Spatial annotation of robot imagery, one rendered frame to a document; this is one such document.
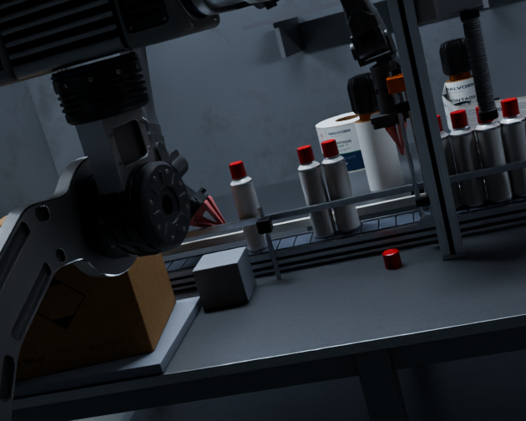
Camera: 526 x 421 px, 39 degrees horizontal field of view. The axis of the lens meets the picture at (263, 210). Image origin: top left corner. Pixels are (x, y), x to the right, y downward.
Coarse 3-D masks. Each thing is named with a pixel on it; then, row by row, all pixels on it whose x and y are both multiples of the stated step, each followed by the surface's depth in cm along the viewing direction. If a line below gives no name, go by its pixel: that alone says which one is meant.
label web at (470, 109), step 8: (448, 104) 180; (472, 104) 168; (496, 104) 165; (520, 104) 161; (448, 112) 184; (472, 112) 168; (520, 112) 162; (448, 120) 188; (472, 120) 169; (496, 120) 166; (448, 128) 191; (480, 160) 171
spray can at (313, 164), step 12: (300, 156) 159; (312, 156) 159; (300, 168) 160; (312, 168) 158; (312, 180) 159; (324, 180) 161; (312, 192) 160; (324, 192) 161; (312, 204) 161; (312, 216) 162; (324, 216) 161; (312, 228) 164; (324, 228) 162
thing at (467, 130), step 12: (456, 120) 152; (456, 132) 152; (468, 132) 152; (456, 144) 153; (468, 144) 152; (456, 156) 154; (468, 156) 153; (456, 168) 156; (468, 168) 153; (480, 168) 154; (468, 180) 154; (480, 180) 154; (468, 192) 155; (480, 192) 155; (468, 204) 156; (480, 204) 155
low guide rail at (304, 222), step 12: (372, 204) 165; (384, 204) 165; (396, 204) 164; (408, 204) 164; (276, 228) 170; (288, 228) 170; (204, 240) 174; (216, 240) 173; (228, 240) 173; (240, 240) 173; (168, 252) 176; (180, 252) 176
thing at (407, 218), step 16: (464, 208) 157; (480, 208) 154; (368, 224) 164; (384, 224) 161; (400, 224) 158; (272, 240) 172; (288, 240) 168; (304, 240) 165; (320, 240) 162; (192, 256) 176
